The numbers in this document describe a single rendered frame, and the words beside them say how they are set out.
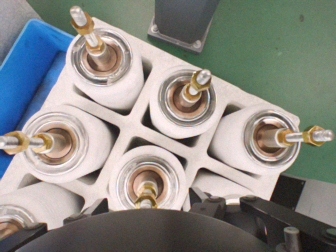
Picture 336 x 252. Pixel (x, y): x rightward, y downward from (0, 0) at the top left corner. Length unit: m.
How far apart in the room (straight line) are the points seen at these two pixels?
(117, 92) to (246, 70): 0.40
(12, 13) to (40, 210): 0.37
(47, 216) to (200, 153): 0.22
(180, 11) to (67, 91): 0.27
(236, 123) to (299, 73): 0.41
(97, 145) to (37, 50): 0.32
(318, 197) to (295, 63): 0.38
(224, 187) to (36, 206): 0.23
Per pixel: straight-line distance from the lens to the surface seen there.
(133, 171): 0.25
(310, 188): 0.42
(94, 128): 0.26
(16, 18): 0.53
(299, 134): 0.24
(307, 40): 0.72
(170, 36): 0.55
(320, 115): 0.68
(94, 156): 0.26
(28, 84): 0.55
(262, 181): 0.37
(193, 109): 0.26
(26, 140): 0.20
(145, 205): 0.16
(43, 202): 0.30
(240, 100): 0.36
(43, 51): 0.55
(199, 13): 0.45
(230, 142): 0.28
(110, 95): 0.27
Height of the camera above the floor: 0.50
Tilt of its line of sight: 83 degrees down
